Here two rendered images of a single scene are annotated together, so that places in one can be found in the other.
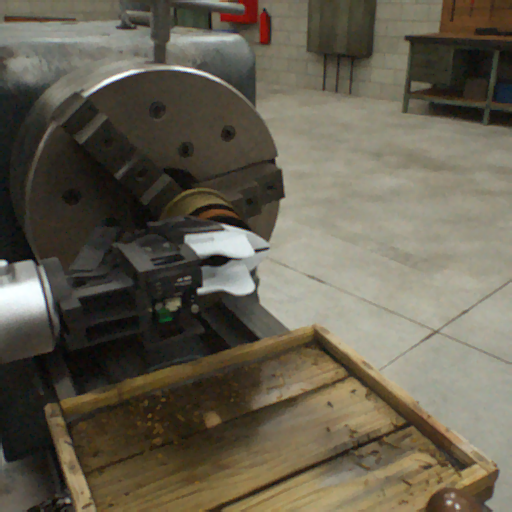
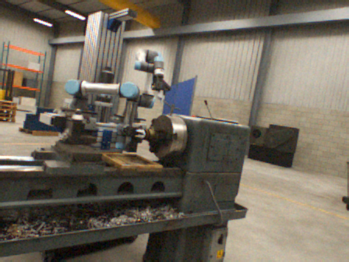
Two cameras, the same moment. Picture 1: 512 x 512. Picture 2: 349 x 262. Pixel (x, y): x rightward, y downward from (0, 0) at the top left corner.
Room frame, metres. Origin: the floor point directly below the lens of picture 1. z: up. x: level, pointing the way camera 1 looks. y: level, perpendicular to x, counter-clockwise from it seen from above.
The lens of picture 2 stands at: (0.45, -1.79, 1.25)
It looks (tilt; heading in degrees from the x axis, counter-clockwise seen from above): 3 degrees down; 82
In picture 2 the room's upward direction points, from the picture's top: 9 degrees clockwise
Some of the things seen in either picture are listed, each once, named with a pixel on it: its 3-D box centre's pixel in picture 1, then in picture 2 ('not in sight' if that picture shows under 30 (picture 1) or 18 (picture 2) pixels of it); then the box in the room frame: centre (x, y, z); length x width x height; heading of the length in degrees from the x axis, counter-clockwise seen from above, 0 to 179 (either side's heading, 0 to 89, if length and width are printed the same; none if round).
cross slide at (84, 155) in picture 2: not in sight; (75, 149); (0.12, -0.16, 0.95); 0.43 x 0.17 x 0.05; 119
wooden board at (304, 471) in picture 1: (256, 447); (129, 161); (0.45, 0.00, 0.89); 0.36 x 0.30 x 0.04; 119
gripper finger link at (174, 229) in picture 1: (179, 243); not in sight; (0.48, 0.07, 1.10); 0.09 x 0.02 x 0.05; 119
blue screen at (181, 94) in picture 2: not in sight; (172, 116); (1.59, 7.03, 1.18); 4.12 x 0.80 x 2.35; 95
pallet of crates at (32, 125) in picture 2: not in sight; (47, 121); (-2.28, 6.84, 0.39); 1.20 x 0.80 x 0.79; 51
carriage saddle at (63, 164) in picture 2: not in sight; (66, 157); (0.08, -0.19, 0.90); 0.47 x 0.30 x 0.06; 119
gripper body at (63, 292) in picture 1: (125, 290); (132, 131); (0.43, 0.11, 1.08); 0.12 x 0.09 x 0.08; 119
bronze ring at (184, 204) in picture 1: (203, 235); (149, 135); (0.55, 0.06, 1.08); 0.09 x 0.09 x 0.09; 29
